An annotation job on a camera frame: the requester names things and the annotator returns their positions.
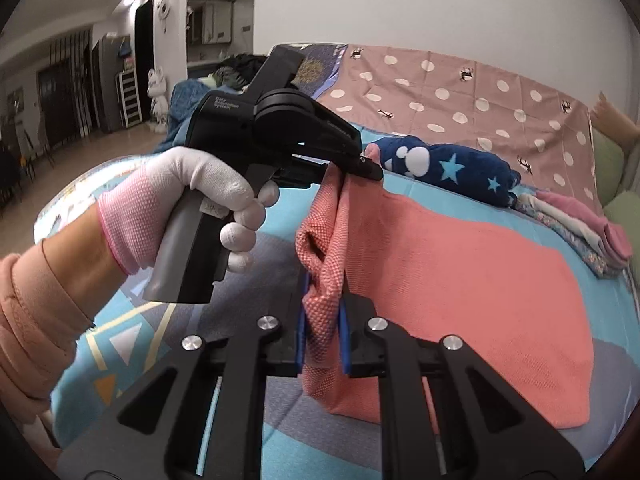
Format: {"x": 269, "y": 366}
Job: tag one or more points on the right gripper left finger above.
{"x": 198, "y": 413}

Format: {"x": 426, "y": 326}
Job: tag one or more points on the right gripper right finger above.
{"x": 445, "y": 412}

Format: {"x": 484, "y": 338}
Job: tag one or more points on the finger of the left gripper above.
{"x": 367, "y": 161}
{"x": 366, "y": 170}

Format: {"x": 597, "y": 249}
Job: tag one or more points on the black clothes pile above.
{"x": 238, "y": 71}

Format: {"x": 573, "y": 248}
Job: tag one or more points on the left hand white glove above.
{"x": 134, "y": 215}

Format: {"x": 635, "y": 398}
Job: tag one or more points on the dark blue patterned pillow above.
{"x": 320, "y": 66}

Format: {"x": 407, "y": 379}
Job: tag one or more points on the navy star fleece blanket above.
{"x": 479, "y": 175}

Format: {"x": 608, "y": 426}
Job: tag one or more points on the teal blue knit blanket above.
{"x": 185, "y": 97}

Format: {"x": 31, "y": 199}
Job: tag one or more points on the white cat figurine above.
{"x": 157, "y": 89}

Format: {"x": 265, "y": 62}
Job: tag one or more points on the white storage rack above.
{"x": 128, "y": 97}

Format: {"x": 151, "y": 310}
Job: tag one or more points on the brown polka dot blanket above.
{"x": 542, "y": 132}

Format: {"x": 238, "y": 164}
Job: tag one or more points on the floral folded garment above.
{"x": 597, "y": 263}

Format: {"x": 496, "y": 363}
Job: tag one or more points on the white folded garment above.
{"x": 576, "y": 226}

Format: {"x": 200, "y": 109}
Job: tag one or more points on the pink folded garment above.
{"x": 615, "y": 241}

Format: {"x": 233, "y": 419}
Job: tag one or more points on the green pillow back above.
{"x": 609, "y": 169}

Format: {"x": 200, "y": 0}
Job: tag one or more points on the green pillow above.
{"x": 625, "y": 210}
{"x": 609, "y": 169}

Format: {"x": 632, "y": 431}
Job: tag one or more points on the tan brown pillow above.
{"x": 614, "y": 124}

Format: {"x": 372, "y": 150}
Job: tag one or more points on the green pillow front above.
{"x": 625, "y": 210}

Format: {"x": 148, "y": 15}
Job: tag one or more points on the white wall cabinet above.
{"x": 210, "y": 22}

